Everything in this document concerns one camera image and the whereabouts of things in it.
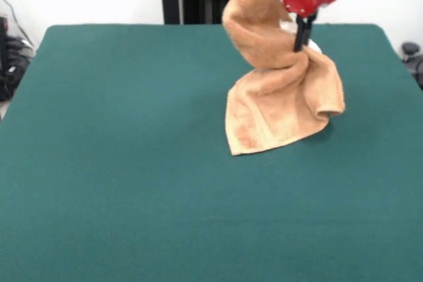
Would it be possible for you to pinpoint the tan terry towel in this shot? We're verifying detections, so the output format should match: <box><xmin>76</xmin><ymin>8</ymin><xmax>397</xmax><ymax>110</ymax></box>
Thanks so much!
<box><xmin>221</xmin><ymin>0</ymin><xmax>346</xmax><ymax>157</ymax></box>

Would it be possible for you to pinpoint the dark green table cloth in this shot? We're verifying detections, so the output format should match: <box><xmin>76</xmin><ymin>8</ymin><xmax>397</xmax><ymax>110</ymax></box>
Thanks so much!
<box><xmin>0</xmin><ymin>23</ymin><xmax>423</xmax><ymax>282</ymax></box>

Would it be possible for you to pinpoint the black equipment pile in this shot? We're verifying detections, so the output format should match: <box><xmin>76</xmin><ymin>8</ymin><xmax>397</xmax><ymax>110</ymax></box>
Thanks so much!
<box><xmin>0</xmin><ymin>16</ymin><xmax>36</xmax><ymax>103</ymax></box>

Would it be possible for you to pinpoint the thin dark cable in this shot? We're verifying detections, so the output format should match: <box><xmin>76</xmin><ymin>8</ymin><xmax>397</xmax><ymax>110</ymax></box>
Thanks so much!
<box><xmin>0</xmin><ymin>0</ymin><xmax>34</xmax><ymax>47</ymax></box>

